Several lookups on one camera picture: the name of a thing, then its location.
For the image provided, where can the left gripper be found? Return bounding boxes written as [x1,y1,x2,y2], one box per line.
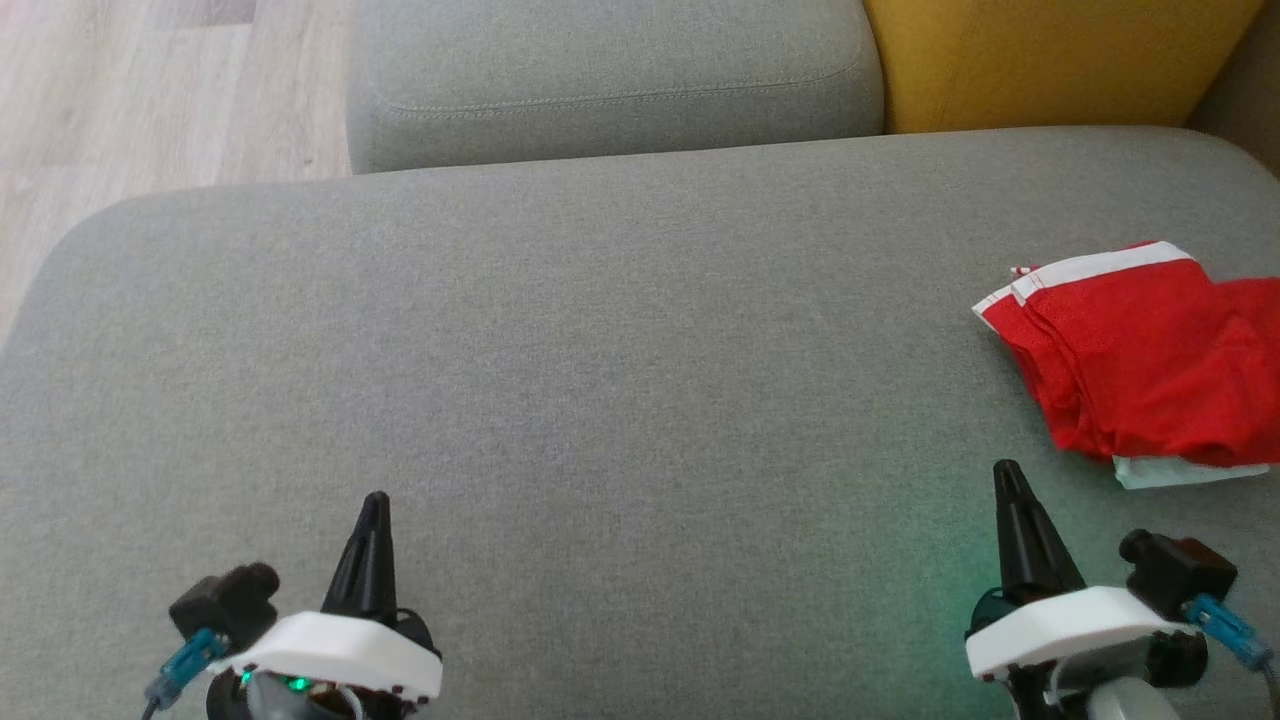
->
[208,491,444,720]

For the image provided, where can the teal right camera cable plug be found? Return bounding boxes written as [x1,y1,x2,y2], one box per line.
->
[1183,595,1277,673]

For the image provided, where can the yellow sofa cushion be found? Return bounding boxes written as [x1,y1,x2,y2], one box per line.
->
[862,0,1267,135]

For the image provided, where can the red shorts with white trim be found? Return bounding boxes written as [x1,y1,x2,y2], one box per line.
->
[972,240,1263,467]

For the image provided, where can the dark grey sofa cushion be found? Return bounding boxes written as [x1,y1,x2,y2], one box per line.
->
[1187,0,1280,179]

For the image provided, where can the red jersey with black lettering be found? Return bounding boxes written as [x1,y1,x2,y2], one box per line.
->
[1110,275,1280,491]

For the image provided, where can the teal left camera cable plug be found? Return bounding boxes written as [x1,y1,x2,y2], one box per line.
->
[144,628,230,715]

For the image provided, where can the teal camera cable plug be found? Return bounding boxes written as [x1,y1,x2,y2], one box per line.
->
[1183,595,1277,673]
[144,628,230,715]

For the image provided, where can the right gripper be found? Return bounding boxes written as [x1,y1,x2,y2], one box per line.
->
[964,460,1208,720]

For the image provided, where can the large grey sofa seat cushion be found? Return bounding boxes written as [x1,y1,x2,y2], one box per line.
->
[0,125,1280,720]

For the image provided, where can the small grey sofa cushion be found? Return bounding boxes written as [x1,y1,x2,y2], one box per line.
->
[345,0,887,177]

